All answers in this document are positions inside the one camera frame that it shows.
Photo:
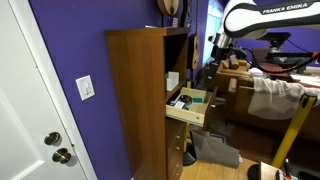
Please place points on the black monitor on stand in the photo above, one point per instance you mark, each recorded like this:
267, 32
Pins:
277, 39

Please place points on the brown armchair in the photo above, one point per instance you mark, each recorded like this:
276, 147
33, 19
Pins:
230, 76

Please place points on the small pink card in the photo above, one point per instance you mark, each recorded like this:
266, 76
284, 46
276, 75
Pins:
175, 22

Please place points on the white panel door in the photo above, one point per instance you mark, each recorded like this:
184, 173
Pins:
26, 106

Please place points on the white light switch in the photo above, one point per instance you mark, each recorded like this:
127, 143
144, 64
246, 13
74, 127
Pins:
85, 87

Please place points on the brass door knob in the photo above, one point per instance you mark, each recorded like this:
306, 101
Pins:
61, 155

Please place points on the teal jewelry box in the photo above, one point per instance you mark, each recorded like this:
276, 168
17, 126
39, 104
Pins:
197, 100

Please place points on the yellow stand pole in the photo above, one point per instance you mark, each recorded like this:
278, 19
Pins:
293, 130
188, 156

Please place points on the bright window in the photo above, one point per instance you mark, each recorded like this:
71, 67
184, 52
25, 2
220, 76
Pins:
211, 23

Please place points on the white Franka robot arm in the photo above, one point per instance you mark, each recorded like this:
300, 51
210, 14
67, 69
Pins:
273, 15

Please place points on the beige blanket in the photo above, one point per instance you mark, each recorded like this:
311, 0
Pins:
280, 98

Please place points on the shiny chrome black gadget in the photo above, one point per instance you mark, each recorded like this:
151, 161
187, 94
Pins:
185, 99

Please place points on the hanging wooden ukulele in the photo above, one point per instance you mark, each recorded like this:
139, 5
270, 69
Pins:
195, 50

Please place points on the grey fabric bag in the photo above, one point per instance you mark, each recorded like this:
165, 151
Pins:
215, 150

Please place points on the brass deadbolt knob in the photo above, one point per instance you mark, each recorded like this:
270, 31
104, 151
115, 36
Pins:
52, 138

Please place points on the white paper card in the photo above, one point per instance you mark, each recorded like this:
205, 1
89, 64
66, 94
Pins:
179, 104

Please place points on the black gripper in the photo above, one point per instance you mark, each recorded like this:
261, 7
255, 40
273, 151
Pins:
220, 55

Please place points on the brown wooden shelf cabinet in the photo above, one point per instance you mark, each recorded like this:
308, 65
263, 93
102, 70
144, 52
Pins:
140, 100

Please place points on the light wood drawer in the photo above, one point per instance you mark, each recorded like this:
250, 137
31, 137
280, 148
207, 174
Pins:
190, 115

